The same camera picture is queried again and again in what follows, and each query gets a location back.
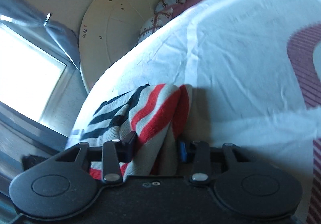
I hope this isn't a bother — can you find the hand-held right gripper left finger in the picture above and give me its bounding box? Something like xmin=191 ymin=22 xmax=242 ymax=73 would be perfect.
xmin=55 ymin=132 xmax=137 ymax=185

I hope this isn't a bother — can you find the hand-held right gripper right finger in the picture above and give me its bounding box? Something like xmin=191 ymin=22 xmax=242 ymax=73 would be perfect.
xmin=179 ymin=141 xmax=252 ymax=186

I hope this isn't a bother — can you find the white black red striped sweater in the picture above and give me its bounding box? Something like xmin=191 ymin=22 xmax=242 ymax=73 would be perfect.
xmin=66 ymin=83 xmax=193 ymax=181

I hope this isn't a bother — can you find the beige round headboard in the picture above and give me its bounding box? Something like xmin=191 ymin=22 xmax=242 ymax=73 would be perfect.
xmin=78 ymin=0 xmax=181 ymax=94

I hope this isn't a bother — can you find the bright window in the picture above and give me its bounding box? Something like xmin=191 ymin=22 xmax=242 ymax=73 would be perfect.
xmin=0 ymin=22 xmax=69 ymax=124

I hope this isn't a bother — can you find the grey curtain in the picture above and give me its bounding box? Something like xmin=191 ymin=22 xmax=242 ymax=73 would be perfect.
xmin=0 ymin=0 xmax=81 ymax=70

